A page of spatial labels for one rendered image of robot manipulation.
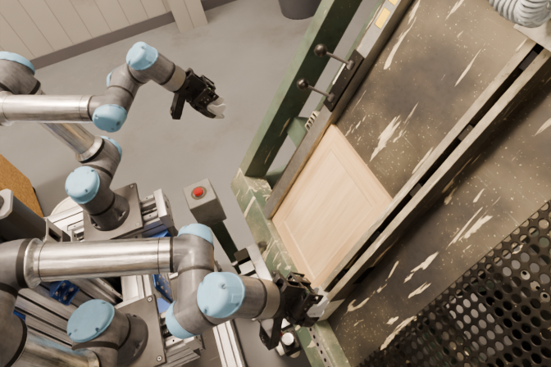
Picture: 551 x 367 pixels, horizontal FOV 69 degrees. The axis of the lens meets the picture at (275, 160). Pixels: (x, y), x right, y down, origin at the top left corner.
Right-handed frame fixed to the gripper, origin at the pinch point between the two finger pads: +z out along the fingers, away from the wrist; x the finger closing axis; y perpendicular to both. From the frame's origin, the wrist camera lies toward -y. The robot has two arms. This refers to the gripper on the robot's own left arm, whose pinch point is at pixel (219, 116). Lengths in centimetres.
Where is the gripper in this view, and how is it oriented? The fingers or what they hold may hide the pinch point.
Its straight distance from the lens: 134.6
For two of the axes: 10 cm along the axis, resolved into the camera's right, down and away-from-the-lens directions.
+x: -3.2, -7.2, 6.2
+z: 5.8, 3.7, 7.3
